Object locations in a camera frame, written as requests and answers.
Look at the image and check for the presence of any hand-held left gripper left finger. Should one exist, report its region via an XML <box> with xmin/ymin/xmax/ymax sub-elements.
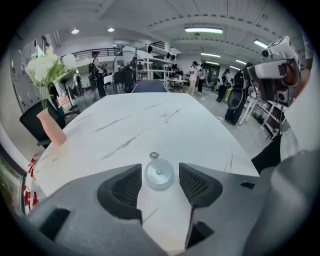
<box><xmin>26</xmin><ymin>163</ymin><xmax>161</xmax><ymax>256</ymax></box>

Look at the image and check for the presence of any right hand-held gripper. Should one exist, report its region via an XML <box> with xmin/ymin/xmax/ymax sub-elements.
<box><xmin>246</xmin><ymin>35</ymin><xmax>302</xmax><ymax>109</ymax></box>

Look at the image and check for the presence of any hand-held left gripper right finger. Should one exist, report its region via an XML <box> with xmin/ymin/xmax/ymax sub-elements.
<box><xmin>179</xmin><ymin>162</ymin><xmax>261</xmax><ymax>251</ymax></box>

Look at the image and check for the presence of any person's right hand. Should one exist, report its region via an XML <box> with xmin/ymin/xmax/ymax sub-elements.
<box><xmin>285</xmin><ymin>63</ymin><xmax>300</xmax><ymax>87</ymax></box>

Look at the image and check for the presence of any white metal rack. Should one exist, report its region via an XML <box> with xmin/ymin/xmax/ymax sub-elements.
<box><xmin>245</xmin><ymin>96</ymin><xmax>289</xmax><ymax>141</ymax></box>

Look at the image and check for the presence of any person's white shirt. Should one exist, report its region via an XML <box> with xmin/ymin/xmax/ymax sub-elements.
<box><xmin>279</xmin><ymin>24</ymin><xmax>320</xmax><ymax>164</ymax></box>

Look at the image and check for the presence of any pink vase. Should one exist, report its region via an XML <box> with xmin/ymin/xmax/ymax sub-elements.
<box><xmin>36</xmin><ymin>108</ymin><xmax>68</xmax><ymax>147</ymax></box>

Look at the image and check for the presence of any black office chair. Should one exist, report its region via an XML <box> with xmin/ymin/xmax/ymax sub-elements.
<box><xmin>19</xmin><ymin>99</ymin><xmax>81</xmax><ymax>150</ymax></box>

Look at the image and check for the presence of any white marble table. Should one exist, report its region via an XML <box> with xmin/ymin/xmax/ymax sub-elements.
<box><xmin>33</xmin><ymin>91</ymin><xmax>261</xmax><ymax>251</ymax></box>

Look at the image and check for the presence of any white storage shelf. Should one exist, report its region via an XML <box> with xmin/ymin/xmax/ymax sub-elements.
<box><xmin>134</xmin><ymin>43</ymin><xmax>178</xmax><ymax>81</ymax></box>

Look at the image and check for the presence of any black standing fan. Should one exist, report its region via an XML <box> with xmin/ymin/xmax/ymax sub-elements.
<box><xmin>58</xmin><ymin>74</ymin><xmax>81</xmax><ymax>111</ymax></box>

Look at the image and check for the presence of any blue chair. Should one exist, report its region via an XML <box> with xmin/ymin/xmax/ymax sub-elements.
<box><xmin>130</xmin><ymin>79</ymin><xmax>167</xmax><ymax>94</ymax></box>

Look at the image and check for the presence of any white locker cabinet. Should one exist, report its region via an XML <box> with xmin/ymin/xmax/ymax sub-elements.
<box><xmin>9</xmin><ymin>49</ymin><xmax>42</xmax><ymax>114</ymax></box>

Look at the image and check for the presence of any white flower bouquet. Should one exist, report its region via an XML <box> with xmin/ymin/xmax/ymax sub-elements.
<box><xmin>24</xmin><ymin>47</ymin><xmax>79</xmax><ymax>111</ymax></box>

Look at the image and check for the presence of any large round fan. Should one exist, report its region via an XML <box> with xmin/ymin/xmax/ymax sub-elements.
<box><xmin>112</xmin><ymin>49</ymin><xmax>141</xmax><ymax>94</ymax></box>

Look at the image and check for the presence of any black railing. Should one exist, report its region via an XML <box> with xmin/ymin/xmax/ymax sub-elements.
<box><xmin>59</xmin><ymin>48</ymin><xmax>124</xmax><ymax>60</ymax></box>

